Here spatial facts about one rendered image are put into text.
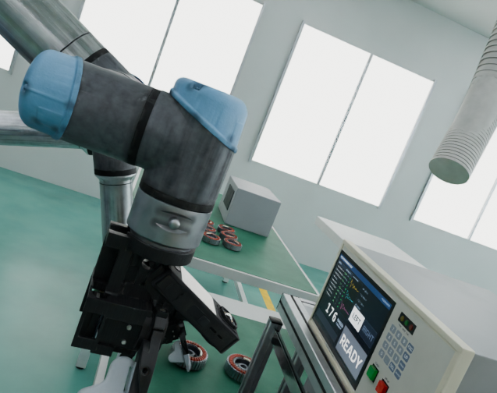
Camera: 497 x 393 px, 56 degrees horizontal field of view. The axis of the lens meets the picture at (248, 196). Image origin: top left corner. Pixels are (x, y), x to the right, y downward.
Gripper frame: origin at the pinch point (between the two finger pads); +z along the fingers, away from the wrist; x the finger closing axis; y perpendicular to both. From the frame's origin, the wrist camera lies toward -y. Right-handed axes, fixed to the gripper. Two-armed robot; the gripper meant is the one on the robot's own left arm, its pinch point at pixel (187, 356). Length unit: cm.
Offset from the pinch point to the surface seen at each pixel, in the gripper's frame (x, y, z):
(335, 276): 39, -34, -36
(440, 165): -37, -111, -30
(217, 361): -2.6, -8.5, 6.1
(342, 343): 52, -29, -30
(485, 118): -37, -132, -45
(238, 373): 6.4, -13.3, 5.4
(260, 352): 26.1, -17.5, -13.9
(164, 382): 12.8, 7.4, -3.1
